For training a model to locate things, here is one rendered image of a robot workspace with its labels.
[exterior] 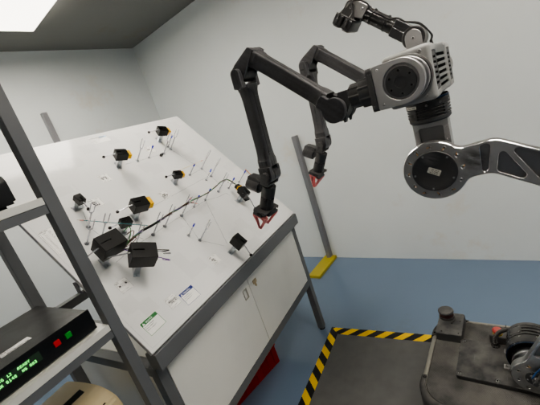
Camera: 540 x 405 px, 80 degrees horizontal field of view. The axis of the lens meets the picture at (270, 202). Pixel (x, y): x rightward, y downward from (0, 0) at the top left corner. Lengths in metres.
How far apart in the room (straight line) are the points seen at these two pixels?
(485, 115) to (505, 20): 0.53
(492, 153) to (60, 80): 3.47
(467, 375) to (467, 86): 1.68
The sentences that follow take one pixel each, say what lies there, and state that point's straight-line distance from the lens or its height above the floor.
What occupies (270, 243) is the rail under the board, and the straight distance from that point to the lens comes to 1.73.
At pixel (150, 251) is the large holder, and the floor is 1.16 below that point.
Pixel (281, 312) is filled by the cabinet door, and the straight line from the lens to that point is 1.89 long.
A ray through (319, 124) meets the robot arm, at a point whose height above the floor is 1.36.
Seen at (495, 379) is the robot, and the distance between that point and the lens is 1.67.
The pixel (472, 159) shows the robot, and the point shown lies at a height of 1.15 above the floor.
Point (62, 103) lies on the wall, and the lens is 3.68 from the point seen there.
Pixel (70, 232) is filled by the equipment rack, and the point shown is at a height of 1.35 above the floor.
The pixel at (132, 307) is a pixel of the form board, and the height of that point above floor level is 1.00.
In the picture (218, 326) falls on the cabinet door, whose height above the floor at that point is 0.72.
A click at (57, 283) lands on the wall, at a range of 3.46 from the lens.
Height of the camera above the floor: 1.47
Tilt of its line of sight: 14 degrees down
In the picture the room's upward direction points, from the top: 18 degrees counter-clockwise
